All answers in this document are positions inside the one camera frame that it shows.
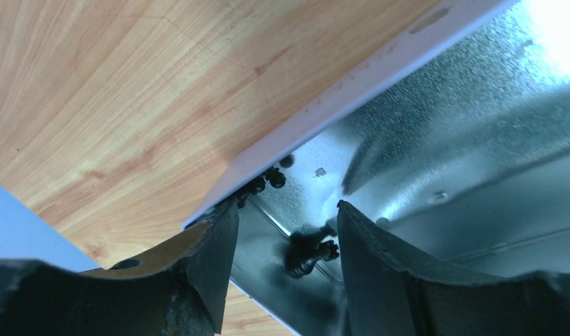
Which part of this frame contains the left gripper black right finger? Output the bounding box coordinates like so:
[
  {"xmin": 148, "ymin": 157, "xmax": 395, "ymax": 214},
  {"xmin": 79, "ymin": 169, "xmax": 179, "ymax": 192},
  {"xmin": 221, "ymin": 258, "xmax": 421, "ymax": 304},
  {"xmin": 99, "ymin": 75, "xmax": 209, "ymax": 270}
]
[{"xmin": 337, "ymin": 201, "xmax": 570, "ymax": 335}]

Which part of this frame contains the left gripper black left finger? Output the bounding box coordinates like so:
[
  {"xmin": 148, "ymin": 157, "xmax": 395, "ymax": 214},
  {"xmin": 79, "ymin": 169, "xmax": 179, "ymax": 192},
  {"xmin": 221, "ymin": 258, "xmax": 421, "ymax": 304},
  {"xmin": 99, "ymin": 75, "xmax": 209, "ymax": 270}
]
[{"xmin": 0, "ymin": 200, "xmax": 239, "ymax": 335}]

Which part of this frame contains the metal tin with black pieces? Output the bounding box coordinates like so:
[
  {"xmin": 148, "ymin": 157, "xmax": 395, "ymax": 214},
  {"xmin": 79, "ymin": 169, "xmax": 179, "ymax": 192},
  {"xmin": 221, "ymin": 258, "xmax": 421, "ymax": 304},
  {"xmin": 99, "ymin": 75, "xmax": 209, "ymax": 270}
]
[{"xmin": 231, "ymin": 1, "xmax": 570, "ymax": 335}]

